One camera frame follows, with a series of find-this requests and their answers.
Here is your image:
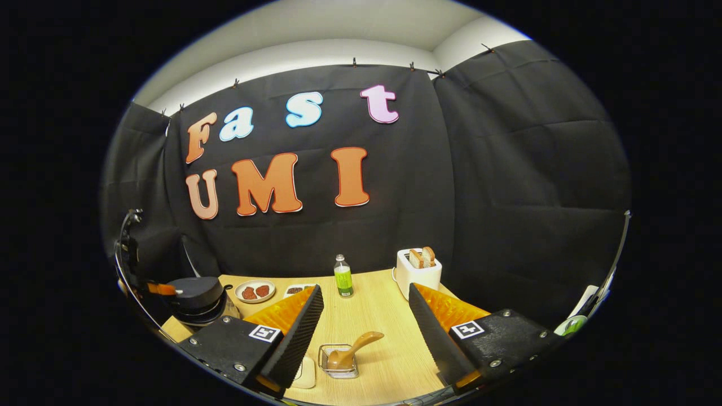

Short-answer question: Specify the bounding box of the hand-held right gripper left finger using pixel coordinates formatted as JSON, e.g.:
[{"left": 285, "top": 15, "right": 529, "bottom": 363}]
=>
[{"left": 178, "top": 284, "right": 326, "bottom": 396}]

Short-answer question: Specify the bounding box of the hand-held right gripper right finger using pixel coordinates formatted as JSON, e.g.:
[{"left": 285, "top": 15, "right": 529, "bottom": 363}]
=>
[{"left": 407, "top": 282, "right": 566, "bottom": 395}]

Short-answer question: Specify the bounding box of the wire chopstick holder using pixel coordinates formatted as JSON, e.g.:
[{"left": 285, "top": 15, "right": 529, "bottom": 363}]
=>
[{"left": 318, "top": 343, "right": 360, "bottom": 379}]

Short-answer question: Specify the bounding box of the black rice cooker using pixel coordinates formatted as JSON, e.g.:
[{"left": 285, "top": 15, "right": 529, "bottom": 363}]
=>
[{"left": 164, "top": 276, "right": 241, "bottom": 327}]

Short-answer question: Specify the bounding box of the wooden spoon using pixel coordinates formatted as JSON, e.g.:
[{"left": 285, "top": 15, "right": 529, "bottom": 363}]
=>
[{"left": 326, "top": 332, "right": 385, "bottom": 371}]

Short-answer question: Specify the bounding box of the clear rice container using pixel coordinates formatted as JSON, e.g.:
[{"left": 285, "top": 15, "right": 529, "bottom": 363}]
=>
[{"left": 290, "top": 356, "right": 317, "bottom": 390}]

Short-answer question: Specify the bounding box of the white toaster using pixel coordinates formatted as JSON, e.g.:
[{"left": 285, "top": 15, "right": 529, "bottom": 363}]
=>
[{"left": 395, "top": 249, "right": 443, "bottom": 301}]

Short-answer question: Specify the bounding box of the round white plate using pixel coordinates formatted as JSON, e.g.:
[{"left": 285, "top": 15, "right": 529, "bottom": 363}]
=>
[{"left": 235, "top": 280, "right": 276, "bottom": 304}]

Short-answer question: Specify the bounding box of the green drink bottle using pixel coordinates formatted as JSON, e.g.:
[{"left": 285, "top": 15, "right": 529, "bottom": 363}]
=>
[{"left": 333, "top": 254, "right": 354, "bottom": 298}]

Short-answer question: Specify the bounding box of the black backdrop cloth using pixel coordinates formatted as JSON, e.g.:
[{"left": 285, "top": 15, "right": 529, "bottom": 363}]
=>
[{"left": 102, "top": 39, "right": 631, "bottom": 333}]

